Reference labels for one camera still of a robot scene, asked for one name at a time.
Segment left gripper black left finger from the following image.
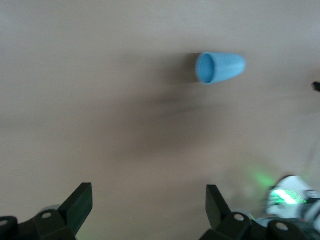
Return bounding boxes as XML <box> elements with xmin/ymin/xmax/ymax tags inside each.
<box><xmin>17</xmin><ymin>182</ymin><xmax>93</xmax><ymax>240</ymax></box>

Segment light blue plastic cup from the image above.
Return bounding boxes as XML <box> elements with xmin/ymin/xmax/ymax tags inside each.
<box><xmin>195</xmin><ymin>52</ymin><xmax>247</xmax><ymax>86</ymax></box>

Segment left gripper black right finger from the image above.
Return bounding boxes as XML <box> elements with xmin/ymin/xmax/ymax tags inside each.
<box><xmin>199</xmin><ymin>184</ymin><xmax>252</xmax><ymax>240</ymax></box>

